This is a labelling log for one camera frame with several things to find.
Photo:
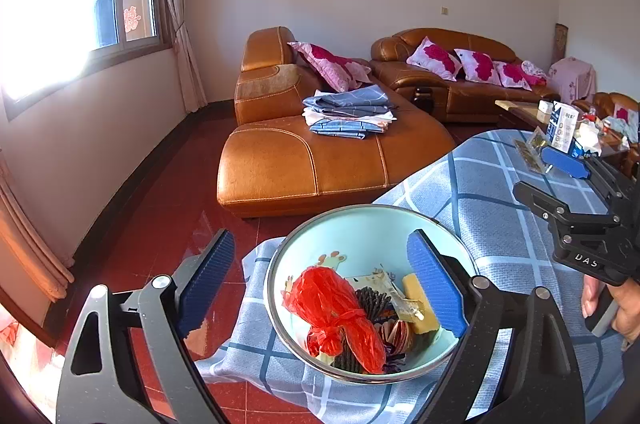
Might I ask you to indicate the wooden coffee table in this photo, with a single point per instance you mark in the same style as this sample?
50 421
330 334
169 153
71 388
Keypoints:
517 111

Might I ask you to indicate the open blue carton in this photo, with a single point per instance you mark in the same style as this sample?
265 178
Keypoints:
587 144

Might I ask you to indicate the small white yellow packet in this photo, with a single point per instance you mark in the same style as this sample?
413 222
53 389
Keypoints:
407 306

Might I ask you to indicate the person's right hand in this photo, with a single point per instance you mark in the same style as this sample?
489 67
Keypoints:
591 299

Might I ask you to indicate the red paper window decoration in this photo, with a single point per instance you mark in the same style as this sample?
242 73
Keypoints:
132 20

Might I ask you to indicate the brown leather three-seat sofa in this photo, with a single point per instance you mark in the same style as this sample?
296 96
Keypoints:
475 99

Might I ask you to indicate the light blue garment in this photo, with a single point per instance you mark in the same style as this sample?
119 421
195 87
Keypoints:
625 124

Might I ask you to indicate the white tissue box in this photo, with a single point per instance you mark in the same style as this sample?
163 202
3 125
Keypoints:
545 107

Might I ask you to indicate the pink floral rolled cushion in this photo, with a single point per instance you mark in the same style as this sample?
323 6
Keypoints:
535 71

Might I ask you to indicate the folded blue plaid bedding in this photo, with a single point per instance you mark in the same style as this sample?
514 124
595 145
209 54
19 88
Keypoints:
350 109

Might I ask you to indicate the blue plaid tablecloth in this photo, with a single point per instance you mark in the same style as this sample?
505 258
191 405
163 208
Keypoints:
500 224

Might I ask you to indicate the gold patterned flat packet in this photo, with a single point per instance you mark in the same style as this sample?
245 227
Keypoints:
528 156

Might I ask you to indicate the tall white blue carton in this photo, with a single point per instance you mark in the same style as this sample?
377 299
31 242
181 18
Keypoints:
562 126

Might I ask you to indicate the clear flat packet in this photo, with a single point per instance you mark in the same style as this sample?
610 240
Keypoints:
538 138

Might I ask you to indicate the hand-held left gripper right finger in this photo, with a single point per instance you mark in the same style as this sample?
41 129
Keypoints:
435 284

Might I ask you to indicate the light blue cartoon bin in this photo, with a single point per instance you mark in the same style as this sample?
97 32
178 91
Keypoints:
350 239

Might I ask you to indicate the beige curtain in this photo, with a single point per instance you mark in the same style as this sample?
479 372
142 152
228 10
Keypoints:
35 244
185 29

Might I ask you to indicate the pink cloth covered furniture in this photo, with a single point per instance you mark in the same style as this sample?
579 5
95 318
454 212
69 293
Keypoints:
572 79

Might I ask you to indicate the long pink floral pillow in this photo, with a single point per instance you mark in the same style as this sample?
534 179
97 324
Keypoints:
330 64

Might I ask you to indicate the tall patterned column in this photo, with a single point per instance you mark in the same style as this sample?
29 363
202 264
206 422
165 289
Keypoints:
561 41

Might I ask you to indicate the red pleated paper wrapper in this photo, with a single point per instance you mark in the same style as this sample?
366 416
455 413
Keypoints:
395 336

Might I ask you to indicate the brown leather armchair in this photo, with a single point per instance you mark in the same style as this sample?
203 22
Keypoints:
607 100

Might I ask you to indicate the yellow sponge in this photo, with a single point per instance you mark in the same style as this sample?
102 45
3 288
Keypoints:
422 304

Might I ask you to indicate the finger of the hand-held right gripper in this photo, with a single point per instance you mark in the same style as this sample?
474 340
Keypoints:
542 201
565 161

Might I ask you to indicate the brown leather chaise sofa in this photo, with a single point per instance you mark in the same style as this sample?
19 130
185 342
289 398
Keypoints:
300 164

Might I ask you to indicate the red plastic bag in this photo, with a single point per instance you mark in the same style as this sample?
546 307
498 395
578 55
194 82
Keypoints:
330 304

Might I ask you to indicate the pink floral square pillow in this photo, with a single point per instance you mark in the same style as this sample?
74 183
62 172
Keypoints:
477 66
512 75
435 59

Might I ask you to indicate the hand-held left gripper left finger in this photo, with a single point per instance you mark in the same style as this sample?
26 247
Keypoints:
207 281

